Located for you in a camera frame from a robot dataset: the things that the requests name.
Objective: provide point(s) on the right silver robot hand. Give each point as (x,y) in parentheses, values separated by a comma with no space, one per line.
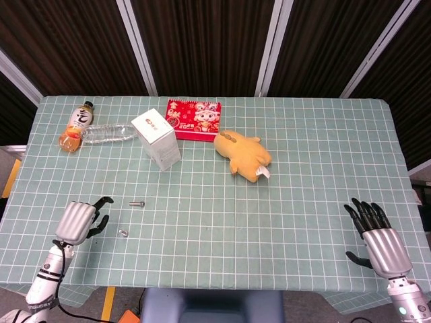
(387,249)

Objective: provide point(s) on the white carton box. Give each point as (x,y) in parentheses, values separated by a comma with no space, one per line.
(161,144)

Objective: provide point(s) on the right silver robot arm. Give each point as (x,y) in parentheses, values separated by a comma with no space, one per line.
(407,299)

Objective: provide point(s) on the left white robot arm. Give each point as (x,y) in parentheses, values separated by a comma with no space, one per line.
(42,286)

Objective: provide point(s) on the orange floor device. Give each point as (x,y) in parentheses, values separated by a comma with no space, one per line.
(129,318)

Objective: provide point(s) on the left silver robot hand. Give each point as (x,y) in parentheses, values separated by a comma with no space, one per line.
(75,222)

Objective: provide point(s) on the clear empty plastic bottle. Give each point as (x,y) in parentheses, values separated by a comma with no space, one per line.
(107,133)

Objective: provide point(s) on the green checked tablecloth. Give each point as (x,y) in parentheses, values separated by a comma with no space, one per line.
(235,235)

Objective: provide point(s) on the dark corrugated partition panel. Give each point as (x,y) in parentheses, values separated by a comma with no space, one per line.
(74,43)
(202,43)
(13,117)
(330,43)
(404,84)

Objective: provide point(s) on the white partition frame post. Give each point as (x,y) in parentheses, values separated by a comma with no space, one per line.
(272,50)
(20,82)
(376,50)
(138,50)

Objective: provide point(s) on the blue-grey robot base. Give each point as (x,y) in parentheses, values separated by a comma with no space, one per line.
(208,306)

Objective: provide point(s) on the steel bolt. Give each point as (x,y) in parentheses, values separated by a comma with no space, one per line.
(136,203)
(123,232)

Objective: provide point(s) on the orange juice bottle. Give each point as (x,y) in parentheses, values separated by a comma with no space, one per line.
(75,128)

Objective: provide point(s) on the yellow plush toy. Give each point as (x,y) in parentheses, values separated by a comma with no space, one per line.
(242,154)

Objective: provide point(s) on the red desk calendar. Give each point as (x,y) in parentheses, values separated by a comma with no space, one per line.
(192,117)

